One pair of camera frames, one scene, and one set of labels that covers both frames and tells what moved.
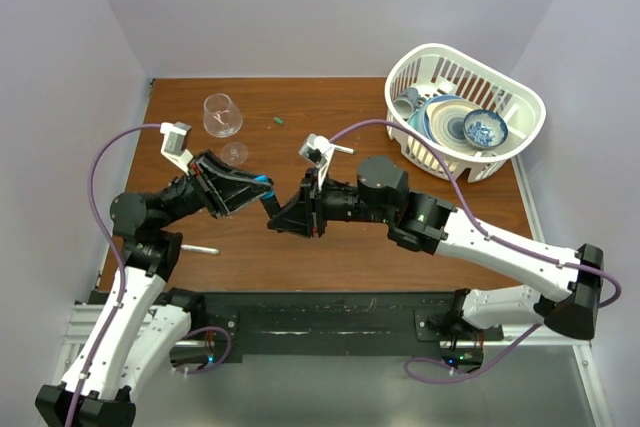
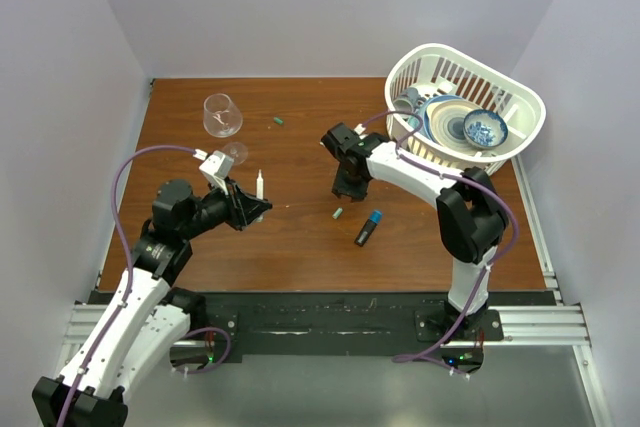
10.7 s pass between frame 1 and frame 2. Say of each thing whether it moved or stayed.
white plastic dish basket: stayed
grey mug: stayed
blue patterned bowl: stayed
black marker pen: moved
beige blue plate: stayed
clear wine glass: stayed
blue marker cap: moved
